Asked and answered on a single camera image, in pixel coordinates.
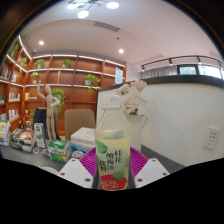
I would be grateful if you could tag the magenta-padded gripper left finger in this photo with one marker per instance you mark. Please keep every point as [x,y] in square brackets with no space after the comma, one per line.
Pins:
[75,171]

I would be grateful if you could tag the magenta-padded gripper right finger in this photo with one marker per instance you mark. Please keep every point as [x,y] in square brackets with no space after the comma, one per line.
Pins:
[151,171]

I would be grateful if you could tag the yellow drink bottle white cap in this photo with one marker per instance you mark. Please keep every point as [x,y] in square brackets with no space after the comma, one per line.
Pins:
[112,143]

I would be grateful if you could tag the low green and white box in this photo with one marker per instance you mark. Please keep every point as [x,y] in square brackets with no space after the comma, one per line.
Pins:
[58,150]

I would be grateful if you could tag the stack of white books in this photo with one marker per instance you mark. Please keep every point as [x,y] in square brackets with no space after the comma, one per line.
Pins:
[83,136]

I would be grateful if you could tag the tan upholstered chair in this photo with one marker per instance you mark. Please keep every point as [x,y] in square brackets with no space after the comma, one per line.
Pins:
[80,121]

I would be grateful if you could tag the tall green and white carton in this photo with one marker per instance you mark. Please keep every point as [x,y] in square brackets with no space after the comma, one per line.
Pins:
[40,135]

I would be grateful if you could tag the flat stack of magazines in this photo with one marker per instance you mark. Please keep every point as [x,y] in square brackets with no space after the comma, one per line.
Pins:
[23,138]

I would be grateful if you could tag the dark blue chair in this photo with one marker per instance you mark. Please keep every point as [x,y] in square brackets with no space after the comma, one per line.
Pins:
[40,116]

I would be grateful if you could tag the wooden artist mannequin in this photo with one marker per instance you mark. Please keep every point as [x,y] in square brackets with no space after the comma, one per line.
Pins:
[50,110]

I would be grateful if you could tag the white vase with pale flowers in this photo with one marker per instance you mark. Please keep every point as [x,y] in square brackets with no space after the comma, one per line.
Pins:
[135,100]

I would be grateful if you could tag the orange wooden shelf unit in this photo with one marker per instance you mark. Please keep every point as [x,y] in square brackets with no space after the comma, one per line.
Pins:
[73,73]

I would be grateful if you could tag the high window strip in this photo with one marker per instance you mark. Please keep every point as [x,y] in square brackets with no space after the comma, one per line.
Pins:
[186,70]

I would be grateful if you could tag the branched ceiling lamp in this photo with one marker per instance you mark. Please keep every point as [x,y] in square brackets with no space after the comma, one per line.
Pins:
[83,8]

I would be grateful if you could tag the white wall socket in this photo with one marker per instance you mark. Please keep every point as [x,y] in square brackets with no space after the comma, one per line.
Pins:
[211,137]

